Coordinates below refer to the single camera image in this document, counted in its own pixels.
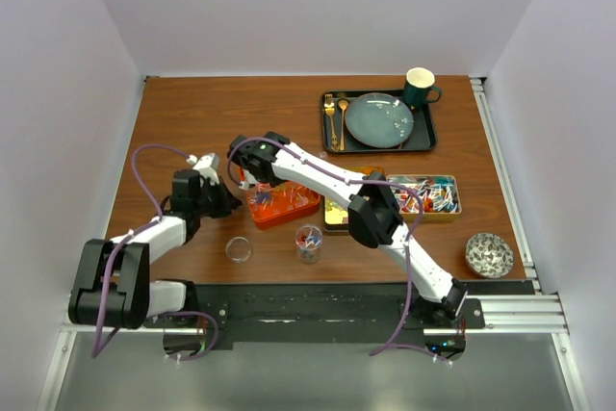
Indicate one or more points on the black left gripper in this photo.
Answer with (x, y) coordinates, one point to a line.
(227, 202)

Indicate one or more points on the orange box of lollipops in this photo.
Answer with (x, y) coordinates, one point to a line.
(273, 206)

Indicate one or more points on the clear jar lid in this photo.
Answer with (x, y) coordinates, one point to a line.
(239, 249)

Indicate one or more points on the clear glass jar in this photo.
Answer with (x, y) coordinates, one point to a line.
(308, 242)

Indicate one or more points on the black tin of star candies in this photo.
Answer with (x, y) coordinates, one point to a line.
(335, 217)

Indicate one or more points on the gold tin of lollipops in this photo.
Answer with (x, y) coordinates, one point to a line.
(438, 193)

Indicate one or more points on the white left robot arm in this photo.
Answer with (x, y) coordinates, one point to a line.
(133, 298)

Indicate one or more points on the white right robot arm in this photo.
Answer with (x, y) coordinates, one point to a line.
(374, 220)

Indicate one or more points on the gold fork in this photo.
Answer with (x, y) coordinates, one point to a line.
(329, 110)

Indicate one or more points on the gold spoon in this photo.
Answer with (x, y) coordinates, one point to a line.
(342, 105)

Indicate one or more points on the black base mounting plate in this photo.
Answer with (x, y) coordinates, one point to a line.
(344, 313)

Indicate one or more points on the teal ceramic plate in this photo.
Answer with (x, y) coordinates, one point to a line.
(379, 120)

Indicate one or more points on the dark green mug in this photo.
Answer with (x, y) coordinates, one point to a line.
(419, 89)

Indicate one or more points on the patterned small bowl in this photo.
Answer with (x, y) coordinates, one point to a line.
(489, 255)

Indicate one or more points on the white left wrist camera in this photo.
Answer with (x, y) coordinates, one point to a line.
(206, 166)

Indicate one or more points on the aluminium frame rail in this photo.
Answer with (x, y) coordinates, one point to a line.
(525, 315)

